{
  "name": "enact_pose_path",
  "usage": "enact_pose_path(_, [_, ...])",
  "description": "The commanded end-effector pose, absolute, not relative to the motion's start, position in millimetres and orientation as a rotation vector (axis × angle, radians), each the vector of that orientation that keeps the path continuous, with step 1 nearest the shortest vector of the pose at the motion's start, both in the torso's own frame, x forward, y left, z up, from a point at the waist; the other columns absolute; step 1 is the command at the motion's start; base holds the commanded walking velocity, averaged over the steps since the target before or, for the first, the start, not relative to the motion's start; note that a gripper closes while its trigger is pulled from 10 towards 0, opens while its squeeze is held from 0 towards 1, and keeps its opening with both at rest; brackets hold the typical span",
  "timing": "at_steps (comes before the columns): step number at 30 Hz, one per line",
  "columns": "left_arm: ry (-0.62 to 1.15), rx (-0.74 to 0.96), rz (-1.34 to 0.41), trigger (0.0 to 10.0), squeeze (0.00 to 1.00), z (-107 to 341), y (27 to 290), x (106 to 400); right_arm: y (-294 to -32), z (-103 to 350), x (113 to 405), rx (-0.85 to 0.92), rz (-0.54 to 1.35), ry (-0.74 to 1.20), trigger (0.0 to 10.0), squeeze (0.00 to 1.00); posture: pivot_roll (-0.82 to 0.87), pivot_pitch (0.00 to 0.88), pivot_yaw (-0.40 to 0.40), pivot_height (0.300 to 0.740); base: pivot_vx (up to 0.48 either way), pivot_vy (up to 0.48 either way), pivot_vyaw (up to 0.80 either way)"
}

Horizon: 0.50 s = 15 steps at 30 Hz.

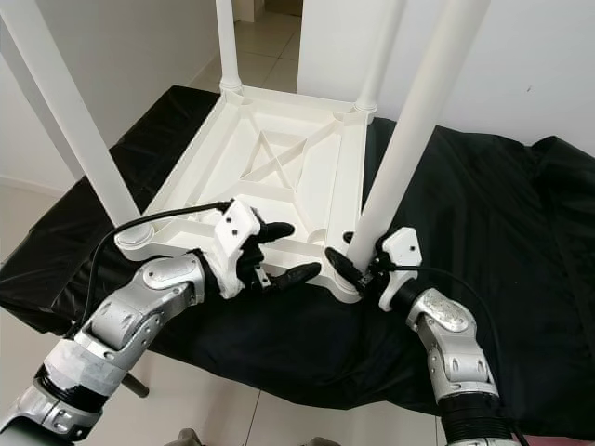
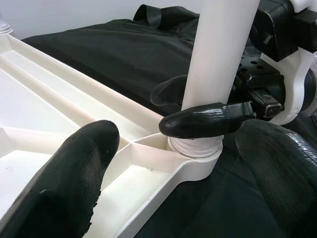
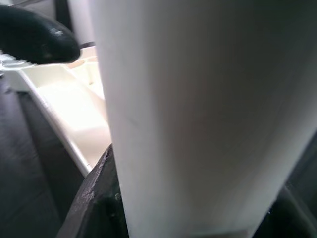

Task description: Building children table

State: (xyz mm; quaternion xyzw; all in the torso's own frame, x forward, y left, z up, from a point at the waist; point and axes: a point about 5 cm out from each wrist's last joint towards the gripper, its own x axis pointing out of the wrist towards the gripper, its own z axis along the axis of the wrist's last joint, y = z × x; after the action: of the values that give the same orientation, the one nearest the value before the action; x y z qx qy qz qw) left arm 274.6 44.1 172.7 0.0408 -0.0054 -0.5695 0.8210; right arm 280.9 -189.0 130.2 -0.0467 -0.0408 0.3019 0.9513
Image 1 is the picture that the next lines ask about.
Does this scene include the black metal table leg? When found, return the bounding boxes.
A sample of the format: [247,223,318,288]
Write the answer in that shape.
[121,372,152,400]

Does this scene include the black fabric table cover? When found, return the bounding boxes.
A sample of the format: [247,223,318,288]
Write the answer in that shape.
[0,85,595,442]

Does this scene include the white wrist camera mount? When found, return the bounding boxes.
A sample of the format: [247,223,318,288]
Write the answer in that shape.
[377,228,422,310]
[212,200,263,298]

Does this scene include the white plastic table top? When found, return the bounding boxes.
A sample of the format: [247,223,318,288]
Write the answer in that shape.
[116,84,377,303]

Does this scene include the white plastic table leg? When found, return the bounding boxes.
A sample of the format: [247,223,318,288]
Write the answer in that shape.
[346,0,492,270]
[353,0,406,114]
[216,0,241,94]
[0,0,142,238]

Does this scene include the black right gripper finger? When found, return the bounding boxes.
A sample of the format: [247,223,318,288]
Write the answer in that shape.
[324,246,364,291]

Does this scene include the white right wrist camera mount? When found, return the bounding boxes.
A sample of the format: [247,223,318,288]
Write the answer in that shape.
[377,228,422,310]

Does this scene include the pink plastic stool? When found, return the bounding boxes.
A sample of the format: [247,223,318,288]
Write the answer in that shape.
[521,432,595,446]

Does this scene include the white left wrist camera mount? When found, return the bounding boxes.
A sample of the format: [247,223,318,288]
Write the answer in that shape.
[212,200,263,298]

